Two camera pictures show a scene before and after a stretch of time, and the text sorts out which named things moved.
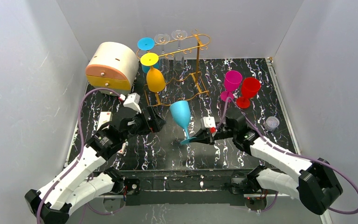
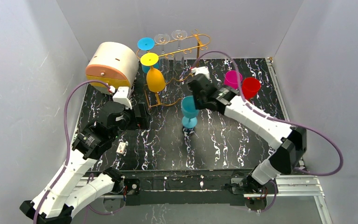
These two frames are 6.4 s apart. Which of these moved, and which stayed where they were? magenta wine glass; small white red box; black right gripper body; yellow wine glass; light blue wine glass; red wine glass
Moved: black right gripper body; light blue wine glass
Stayed: yellow wine glass; small white red box; magenta wine glass; red wine glass
